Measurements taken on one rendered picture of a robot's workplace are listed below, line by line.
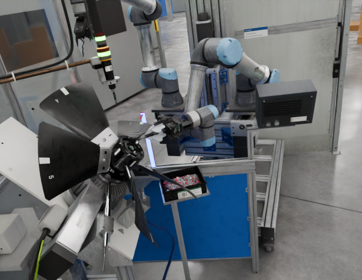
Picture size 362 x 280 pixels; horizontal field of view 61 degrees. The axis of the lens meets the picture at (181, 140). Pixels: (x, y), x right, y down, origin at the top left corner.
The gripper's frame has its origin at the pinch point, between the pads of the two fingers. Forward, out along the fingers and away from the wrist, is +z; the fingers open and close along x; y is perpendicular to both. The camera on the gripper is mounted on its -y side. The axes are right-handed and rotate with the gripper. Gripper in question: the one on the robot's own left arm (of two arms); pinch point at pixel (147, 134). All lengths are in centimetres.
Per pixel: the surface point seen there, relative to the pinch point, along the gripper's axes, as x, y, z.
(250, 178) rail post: 42, 13, -51
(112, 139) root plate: -7.5, 6.1, 17.1
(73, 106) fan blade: -19.8, -6.1, 25.3
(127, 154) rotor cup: -6.6, 18.6, 16.5
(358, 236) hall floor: 114, 44, -127
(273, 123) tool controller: 9, 18, -60
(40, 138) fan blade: -25, 21, 41
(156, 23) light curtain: 60, -506, -281
